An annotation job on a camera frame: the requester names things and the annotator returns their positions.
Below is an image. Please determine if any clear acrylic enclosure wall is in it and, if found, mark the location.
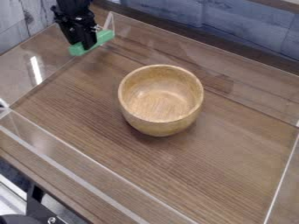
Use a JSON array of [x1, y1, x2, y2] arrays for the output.
[[0, 105, 196, 224]]

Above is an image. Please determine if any wooden bowl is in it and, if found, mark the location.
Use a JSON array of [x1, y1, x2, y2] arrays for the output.
[[117, 64, 204, 137]]

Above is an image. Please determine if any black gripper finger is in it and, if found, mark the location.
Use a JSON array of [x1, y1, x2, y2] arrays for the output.
[[59, 24, 79, 45], [78, 28, 97, 50]]

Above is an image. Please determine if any black table frame leg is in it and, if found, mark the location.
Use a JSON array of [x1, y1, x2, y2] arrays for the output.
[[25, 185, 81, 224]]

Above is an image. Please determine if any green rectangular stick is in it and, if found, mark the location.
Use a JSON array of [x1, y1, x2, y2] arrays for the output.
[[67, 30, 114, 56]]

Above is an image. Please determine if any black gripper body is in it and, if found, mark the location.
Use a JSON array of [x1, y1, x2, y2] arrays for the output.
[[50, 0, 95, 26]]

